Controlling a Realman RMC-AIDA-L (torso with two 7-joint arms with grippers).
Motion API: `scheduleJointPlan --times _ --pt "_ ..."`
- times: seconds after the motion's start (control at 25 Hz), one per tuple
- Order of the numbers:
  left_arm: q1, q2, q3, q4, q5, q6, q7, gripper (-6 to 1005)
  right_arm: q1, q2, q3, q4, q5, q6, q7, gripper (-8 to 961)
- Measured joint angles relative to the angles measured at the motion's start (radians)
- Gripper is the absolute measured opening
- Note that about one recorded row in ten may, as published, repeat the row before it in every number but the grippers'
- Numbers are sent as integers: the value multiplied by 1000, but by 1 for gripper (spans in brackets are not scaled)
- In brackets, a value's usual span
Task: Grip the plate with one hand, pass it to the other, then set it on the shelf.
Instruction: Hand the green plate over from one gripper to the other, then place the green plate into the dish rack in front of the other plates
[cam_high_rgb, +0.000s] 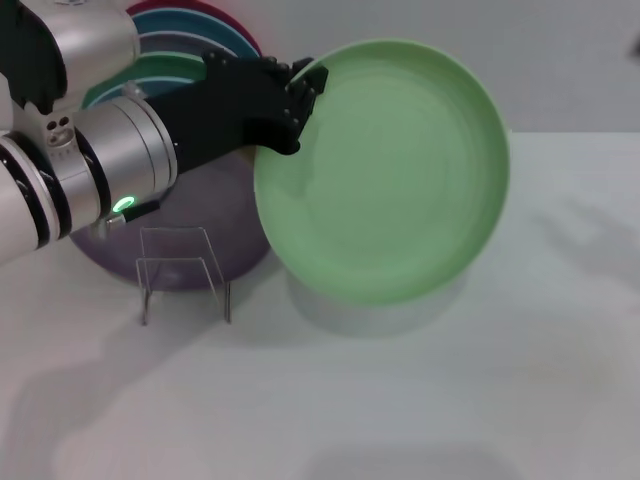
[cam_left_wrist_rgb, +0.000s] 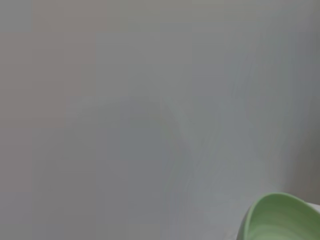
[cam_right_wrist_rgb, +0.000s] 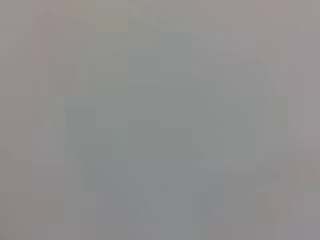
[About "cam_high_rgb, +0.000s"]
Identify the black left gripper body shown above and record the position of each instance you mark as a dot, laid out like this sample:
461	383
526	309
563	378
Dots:
230	110

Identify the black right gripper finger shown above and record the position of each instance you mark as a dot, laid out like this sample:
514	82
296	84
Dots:
635	52

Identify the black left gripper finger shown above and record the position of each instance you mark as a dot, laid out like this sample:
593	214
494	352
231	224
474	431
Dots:
307	92
302	67

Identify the light green plate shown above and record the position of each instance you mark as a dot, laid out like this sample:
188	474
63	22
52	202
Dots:
390	175

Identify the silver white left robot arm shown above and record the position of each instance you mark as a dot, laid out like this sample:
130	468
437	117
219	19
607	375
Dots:
75	150

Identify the light blue plate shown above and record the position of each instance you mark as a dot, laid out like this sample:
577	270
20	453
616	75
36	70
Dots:
165	84

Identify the red plate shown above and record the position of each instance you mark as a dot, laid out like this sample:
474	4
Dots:
240	25

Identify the dark green plate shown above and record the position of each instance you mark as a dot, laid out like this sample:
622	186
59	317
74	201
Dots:
165	65

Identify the teal blue plate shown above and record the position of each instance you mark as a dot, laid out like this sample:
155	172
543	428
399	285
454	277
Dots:
200	25

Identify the purple plate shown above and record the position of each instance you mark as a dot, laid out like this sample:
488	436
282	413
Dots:
210	210

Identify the clear acrylic plate rack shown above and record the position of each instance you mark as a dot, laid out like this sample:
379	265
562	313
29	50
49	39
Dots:
228	305

